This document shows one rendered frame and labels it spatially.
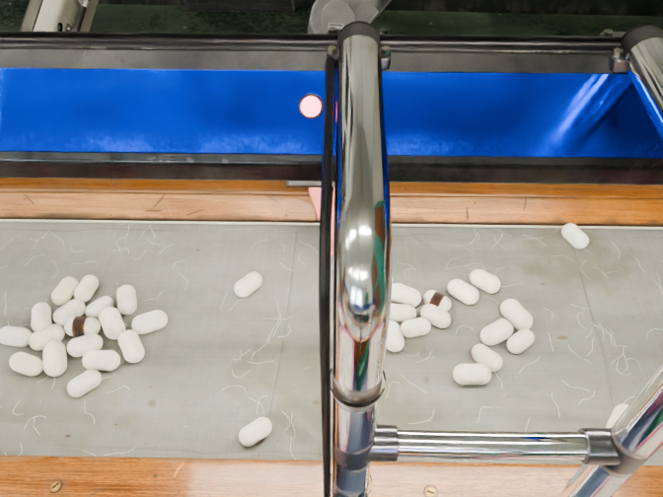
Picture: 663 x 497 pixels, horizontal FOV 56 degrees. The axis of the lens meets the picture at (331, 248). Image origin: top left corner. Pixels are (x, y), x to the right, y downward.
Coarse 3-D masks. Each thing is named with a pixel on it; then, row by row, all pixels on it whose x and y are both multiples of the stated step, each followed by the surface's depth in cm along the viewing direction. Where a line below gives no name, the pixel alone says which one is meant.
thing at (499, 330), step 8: (496, 320) 64; (504, 320) 64; (488, 328) 63; (496, 328) 63; (504, 328) 63; (512, 328) 64; (480, 336) 63; (488, 336) 63; (496, 336) 63; (504, 336) 63; (488, 344) 63
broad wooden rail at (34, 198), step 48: (0, 192) 75; (48, 192) 75; (96, 192) 75; (144, 192) 75; (192, 192) 75; (240, 192) 75; (288, 192) 75; (432, 192) 75; (480, 192) 75; (528, 192) 75; (576, 192) 75; (624, 192) 75
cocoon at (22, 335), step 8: (0, 328) 63; (8, 328) 63; (16, 328) 63; (24, 328) 63; (0, 336) 63; (8, 336) 63; (16, 336) 63; (24, 336) 63; (8, 344) 63; (16, 344) 63; (24, 344) 63
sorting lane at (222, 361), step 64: (0, 256) 72; (64, 256) 72; (128, 256) 72; (192, 256) 72; (256, 256) 72; (448, 256) 72; (512, 256) 72; (576, 256) 72; (640, 256) 72; (0, 320) 66; (128, 320) 66; (192, 320) 66; (256, 320) 66; (576, 320) 66; (640, 320) 66; (0, 384) 61; (64, 384) 61; (128, 384) 61; (192, 384) 61; (256, 384) 61; (320, 384) 61; (384, 384) 61; (448, 384) 61; (512, 384) 61; (576, 384) 61; (640, 384) 61; (0, 448) 57; (64, 448) 57; (128, 448) 57; (192, 448) 57; (256, 448) 57; (320, 448) 57
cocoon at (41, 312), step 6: (36, 306) 65; (42, 306) 65; (48, 306) 66; (36, 312) 64; (42, 312) 65; (48, 312) 65; (36, 318) 64; (42, 318) 64; (48, 318) 65; (36, 324) 64; (42, 324) 64; (48, 324) 64; (36, 330) 64
